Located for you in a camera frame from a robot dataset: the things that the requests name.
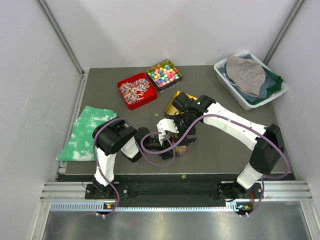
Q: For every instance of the beige bucket hat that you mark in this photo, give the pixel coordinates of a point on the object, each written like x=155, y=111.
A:
x=247, y=74

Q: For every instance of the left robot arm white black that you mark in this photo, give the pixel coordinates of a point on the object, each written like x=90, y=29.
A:
x=110, y=138

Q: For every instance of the tin with colourful cube candies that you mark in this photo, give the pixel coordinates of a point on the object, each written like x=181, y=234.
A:
x=164, y=75

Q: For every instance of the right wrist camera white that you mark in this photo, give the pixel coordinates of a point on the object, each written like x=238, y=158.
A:
x=166, y=124

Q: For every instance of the clear plastic jar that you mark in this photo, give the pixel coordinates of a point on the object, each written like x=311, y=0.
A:
x=180, y=150

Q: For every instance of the green white cloth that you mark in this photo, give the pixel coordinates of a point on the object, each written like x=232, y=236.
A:
x=79, y=147

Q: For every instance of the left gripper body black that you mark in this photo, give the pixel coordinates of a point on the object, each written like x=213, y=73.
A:
x=163, y=155

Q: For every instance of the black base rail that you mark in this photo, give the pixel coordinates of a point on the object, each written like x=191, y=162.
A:
x=170, y=190

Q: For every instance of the golden tin with star candies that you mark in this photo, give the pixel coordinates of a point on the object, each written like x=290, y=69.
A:
x=171, y=107

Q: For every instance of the blue-grey garment in basket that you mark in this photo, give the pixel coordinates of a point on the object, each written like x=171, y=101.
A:
x=269, y=83

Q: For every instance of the green garment in basket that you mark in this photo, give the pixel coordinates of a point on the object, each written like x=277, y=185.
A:
x=272, y=90

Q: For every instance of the white plastic basket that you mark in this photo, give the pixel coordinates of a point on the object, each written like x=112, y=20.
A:
x=231, y=87

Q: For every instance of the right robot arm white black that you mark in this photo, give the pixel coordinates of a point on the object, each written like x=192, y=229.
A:
x=266, y=143

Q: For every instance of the red tin with lollipops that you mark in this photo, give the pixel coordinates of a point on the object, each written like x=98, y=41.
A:
x=137, y=91

